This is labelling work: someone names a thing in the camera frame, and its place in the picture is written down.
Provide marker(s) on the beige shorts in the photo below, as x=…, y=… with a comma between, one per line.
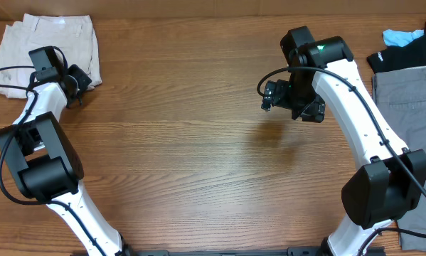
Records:
x=74, y=35

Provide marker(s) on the black garment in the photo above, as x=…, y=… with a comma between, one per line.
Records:
x=398, y=58

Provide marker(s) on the light blue garment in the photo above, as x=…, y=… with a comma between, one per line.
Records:
x=400, y=38

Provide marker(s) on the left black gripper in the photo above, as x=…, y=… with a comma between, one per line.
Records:
x=84, y=81

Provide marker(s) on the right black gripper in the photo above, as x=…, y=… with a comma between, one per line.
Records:
x=270, y=94

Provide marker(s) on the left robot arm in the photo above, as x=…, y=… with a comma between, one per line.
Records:
x=38, y=164

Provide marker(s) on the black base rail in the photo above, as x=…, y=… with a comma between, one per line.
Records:
x=230, y=252

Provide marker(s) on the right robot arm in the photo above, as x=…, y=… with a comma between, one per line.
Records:
x=389, y=178

